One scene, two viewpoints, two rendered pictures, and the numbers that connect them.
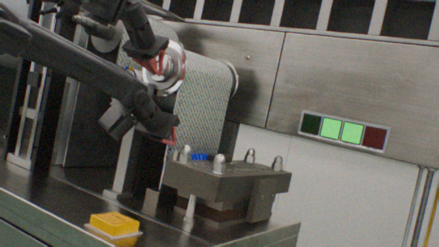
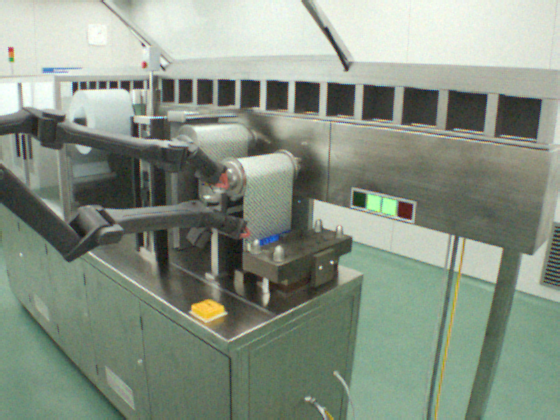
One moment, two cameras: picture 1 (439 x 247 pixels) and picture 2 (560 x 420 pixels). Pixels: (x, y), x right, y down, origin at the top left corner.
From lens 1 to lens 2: 52 cm
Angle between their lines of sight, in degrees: 16
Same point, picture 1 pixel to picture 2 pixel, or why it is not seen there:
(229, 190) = (289, 271)
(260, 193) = (319, 265)
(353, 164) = not seen: hidden behind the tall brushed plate
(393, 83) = (414, 165)
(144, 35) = (206, 169)
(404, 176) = not seen: hidden behind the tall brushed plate
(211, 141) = (283, 221)
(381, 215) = not seen: hidden behind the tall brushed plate
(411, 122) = (430, 197)
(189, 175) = (258, 263)
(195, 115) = (263, 208)
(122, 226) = (211, 312)
